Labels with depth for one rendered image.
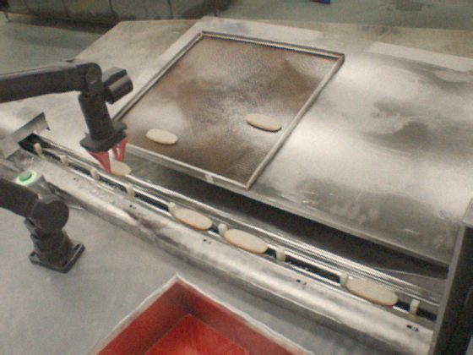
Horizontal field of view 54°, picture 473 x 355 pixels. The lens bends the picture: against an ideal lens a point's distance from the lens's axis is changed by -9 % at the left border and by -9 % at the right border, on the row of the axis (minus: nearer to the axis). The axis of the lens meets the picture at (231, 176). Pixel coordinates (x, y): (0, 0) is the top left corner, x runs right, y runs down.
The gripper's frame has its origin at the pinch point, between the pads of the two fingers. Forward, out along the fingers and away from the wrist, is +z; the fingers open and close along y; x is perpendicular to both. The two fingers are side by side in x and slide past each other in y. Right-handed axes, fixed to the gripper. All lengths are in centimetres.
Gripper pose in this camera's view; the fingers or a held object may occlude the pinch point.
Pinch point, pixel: (113, 164)
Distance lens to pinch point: 118.2
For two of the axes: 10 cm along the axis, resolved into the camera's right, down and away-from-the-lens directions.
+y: 5.8, -5.8, 5.7
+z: 1.5, 7.7, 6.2
